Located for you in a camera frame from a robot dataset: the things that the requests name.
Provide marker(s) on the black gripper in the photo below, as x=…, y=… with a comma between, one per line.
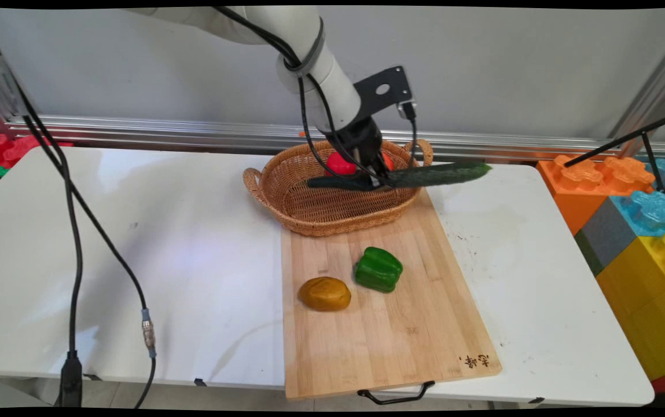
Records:
x=361, y=142

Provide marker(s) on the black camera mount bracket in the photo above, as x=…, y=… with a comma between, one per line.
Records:
x=399, y=78

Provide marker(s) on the woven wicker basket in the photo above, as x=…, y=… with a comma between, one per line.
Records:
x=320, y=202

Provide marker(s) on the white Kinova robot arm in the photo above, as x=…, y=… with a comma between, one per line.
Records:
x=286, y=29

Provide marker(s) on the aluminium frame rail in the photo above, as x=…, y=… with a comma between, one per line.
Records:
x=193, y=132

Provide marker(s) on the wooden cutting board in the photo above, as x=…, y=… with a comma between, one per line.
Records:
x=390, y=336

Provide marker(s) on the orange toy building block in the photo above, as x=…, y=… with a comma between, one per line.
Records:
x=575, y=185

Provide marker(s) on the black tripod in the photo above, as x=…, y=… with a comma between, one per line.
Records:
x=647, y=147

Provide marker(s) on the grey toy building block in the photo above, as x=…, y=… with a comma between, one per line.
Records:
x=607, y=234

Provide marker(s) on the red toy pepper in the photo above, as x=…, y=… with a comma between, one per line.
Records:
x=341, y=165

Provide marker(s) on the yellow toy building block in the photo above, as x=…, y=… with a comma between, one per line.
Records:
x=645, y=301

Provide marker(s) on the red toy building block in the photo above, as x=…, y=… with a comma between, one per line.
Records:
x=5, y=149

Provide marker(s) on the dark green cucumber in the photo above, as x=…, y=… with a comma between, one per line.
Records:
x=442, y=174

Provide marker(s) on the green bell pepper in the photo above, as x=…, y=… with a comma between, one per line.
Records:
x=378, y=269

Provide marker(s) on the brown bread roll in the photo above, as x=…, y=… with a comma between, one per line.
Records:
x=325, y=294

